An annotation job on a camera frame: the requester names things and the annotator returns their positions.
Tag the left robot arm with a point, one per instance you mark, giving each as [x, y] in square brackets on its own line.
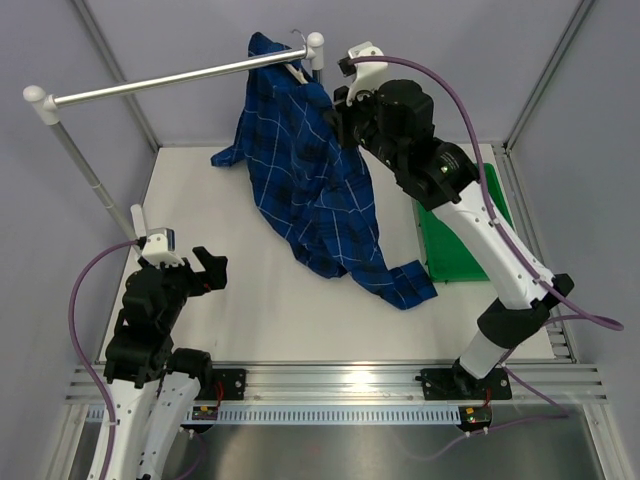
[149, 383]

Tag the white slotted cable duct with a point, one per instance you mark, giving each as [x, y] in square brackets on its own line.
[325, 415]

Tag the white hanger with metal hook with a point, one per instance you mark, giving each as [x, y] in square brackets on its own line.
[298, 74]

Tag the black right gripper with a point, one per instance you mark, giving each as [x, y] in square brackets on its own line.
[340, 118]

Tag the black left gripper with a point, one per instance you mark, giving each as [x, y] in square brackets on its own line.
[215, 277]

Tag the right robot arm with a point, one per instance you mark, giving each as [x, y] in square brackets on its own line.
[394, 123]

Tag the blue plaid shirt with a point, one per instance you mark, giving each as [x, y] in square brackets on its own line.
[313, 193]

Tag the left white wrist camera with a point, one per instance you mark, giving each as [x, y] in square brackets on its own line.
[157, 246]

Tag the green plastic tray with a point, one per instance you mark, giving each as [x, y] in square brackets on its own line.
[446, 257]

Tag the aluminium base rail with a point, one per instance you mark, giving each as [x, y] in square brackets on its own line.
[395, 384]

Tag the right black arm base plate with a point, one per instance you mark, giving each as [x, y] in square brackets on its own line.
[458, 385]

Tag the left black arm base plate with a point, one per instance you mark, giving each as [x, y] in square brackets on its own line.
[224, 384]

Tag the silver clothes rack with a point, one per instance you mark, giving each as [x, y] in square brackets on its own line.
[47, 106]

